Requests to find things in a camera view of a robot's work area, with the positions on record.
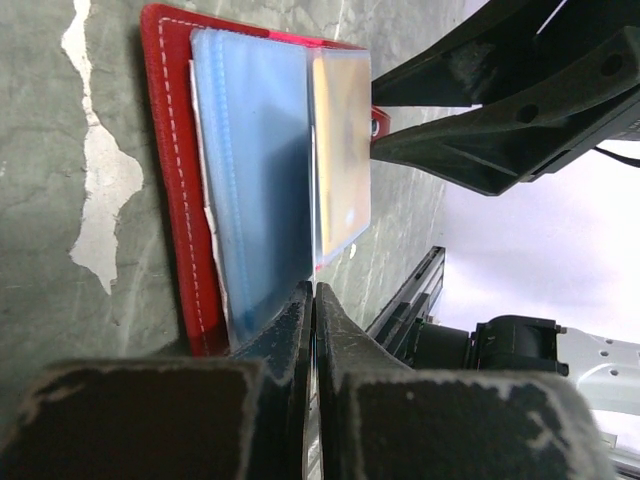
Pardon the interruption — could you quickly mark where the white VIP card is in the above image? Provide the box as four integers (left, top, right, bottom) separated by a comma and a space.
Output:
305, 308, 322, 479

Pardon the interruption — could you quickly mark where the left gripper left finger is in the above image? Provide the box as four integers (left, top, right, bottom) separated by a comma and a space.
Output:
1, 282, 313, 479

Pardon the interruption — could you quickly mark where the aluminium mounting rail frame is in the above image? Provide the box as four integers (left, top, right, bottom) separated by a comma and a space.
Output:
368, 247, 639, 479

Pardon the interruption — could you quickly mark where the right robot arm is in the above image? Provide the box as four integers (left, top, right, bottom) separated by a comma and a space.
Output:
371, 1, 639, 414

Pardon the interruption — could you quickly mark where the red card holder wallet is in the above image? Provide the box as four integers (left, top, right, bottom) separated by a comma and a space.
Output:
140, 3, 368, 356

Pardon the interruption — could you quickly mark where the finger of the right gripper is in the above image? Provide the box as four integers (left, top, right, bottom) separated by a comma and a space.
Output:
372, 0, 639, 107
371, 26, 639, 196

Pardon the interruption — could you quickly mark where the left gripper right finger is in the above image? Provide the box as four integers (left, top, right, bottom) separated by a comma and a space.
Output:
314, 283, 615, 479

